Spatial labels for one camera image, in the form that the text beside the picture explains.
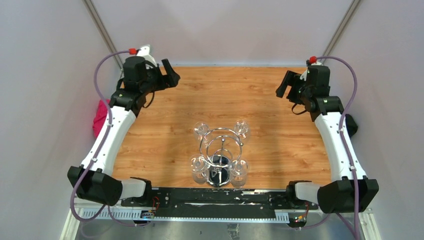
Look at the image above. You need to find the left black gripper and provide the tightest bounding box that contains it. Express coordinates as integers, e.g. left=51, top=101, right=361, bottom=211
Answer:
left=139, top=58, right=179, bottom=95

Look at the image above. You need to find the black cloth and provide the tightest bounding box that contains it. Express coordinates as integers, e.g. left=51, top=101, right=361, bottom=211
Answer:
left=345, top=114, right=359, bottom=138

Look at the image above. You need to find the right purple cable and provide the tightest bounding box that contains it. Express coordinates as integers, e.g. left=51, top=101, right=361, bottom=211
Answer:
left=309, top=55, right=362, bottom=240

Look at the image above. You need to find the chrome wine glass rack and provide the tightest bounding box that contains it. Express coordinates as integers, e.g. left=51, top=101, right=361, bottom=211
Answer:
left=198, top=127, right=246, bottom=188

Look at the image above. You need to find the pink cloth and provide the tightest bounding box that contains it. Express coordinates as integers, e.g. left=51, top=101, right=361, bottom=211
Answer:
left=92, top=100, right=108, bottom=139

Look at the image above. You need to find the purple cable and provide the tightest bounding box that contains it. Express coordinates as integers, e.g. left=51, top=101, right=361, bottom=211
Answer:
left=69, top=49, right=137, bottom=229
left=309, top=55, right=362, bottom=240

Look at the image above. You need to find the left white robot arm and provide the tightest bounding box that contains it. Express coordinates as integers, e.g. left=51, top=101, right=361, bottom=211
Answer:
left=67, top=56, right=181, bottom=207

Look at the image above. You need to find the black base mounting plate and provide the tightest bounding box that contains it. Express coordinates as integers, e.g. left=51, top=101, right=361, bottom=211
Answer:
left=118, top=187, right=318, bottom=221

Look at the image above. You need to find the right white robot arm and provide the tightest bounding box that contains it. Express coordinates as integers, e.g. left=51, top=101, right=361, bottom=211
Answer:
left=275, top=65, right=379, bottom=214

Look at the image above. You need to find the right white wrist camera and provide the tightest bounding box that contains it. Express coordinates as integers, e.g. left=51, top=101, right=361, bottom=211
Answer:
left=299, top=60, right=323, bottom=81

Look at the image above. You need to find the aluminium frame rail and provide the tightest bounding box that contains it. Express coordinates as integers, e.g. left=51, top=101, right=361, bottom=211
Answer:
left=59, top=198, right=382, bottom=240

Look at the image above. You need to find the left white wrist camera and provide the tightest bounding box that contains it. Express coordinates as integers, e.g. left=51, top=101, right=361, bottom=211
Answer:
left=136, top=44, right=157, bottom=68

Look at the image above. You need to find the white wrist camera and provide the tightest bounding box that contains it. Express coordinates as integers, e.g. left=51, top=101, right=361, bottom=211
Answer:
left=136, top=44, right=157, bottom=68
left=299, top=60, right=323, bottom=81

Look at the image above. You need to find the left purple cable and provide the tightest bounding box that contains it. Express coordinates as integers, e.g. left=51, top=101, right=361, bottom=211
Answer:
left=69, top=49, right=137, bottom=229

